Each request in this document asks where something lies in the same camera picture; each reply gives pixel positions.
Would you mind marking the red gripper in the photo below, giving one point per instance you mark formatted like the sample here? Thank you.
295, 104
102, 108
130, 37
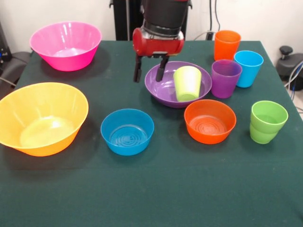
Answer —
158, 46

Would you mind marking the purple bowl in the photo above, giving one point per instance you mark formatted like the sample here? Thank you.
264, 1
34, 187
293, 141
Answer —
163, 92

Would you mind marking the lime yellow cup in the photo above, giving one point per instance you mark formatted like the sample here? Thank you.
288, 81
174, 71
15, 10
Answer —
188, 82

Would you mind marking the black computer tower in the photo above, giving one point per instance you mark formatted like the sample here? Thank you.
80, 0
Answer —
3, 47

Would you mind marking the black power adapter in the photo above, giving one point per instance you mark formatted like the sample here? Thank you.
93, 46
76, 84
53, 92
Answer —
210, 35

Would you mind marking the purple cup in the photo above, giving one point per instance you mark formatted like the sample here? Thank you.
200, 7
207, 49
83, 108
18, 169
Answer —
223, 87

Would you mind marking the orange cup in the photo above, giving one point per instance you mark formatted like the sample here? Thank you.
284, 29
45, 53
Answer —
225, 50

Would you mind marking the small blue bowl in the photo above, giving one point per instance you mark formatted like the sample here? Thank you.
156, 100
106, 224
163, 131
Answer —
127, 147

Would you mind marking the small orange bowl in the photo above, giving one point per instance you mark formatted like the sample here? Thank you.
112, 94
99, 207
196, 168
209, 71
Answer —
208, 138

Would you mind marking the blue cup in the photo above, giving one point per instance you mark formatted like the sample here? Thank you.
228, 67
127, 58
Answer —
251, 71

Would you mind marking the large pink bowl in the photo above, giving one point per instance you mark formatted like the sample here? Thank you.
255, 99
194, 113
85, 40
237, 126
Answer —
47, 40

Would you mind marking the large orange yellow bowl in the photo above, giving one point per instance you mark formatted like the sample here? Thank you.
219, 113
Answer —
35, 101

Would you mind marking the dark green tablecloth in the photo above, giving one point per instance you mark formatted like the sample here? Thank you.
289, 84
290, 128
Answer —
165, 189

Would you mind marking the green cup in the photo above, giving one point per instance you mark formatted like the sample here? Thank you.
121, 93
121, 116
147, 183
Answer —
270, 111
262, 137

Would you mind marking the black equipment with knob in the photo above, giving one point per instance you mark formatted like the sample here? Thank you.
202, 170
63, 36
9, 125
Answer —
290, 63

